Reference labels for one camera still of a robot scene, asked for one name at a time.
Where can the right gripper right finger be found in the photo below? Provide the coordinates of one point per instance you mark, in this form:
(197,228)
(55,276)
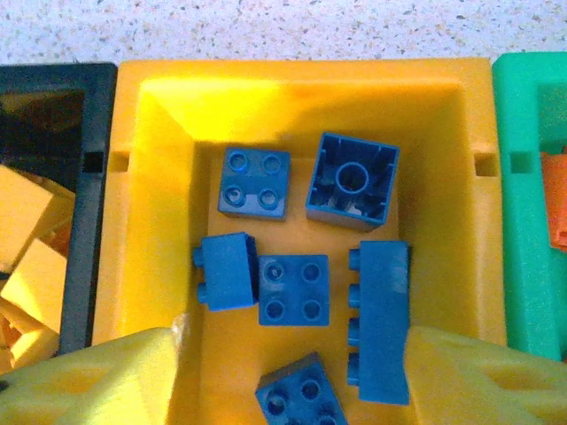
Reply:
(478,385)

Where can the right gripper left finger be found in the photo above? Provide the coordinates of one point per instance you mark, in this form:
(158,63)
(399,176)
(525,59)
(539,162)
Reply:
(88,385)

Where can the yellow lego brick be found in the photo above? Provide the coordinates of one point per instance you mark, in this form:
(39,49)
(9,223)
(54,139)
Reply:
(26,208)
(40,283)
(31,345)

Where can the blue long lego brick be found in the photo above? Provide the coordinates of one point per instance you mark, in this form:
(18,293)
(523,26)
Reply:
(383,321)

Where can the blue square lego brick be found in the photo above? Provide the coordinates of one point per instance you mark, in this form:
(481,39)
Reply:
(301,389)
(254,183)
(294,290)

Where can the small blue lego brick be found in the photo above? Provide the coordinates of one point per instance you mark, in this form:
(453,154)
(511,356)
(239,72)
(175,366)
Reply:
(228,272)

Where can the orange long lego brick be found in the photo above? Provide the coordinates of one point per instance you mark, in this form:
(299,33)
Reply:
(558,199)

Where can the tall blue lego brick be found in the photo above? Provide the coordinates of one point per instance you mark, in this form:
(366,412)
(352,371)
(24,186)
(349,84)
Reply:
(352,181)

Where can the black plastic bin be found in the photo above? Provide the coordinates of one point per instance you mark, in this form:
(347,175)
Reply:
(93,221)

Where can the green plastic bin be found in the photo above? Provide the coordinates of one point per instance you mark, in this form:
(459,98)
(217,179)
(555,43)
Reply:
(518,221)

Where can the yellow plastic bin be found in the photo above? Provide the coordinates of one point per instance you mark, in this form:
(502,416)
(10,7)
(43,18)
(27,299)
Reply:
(301,102)

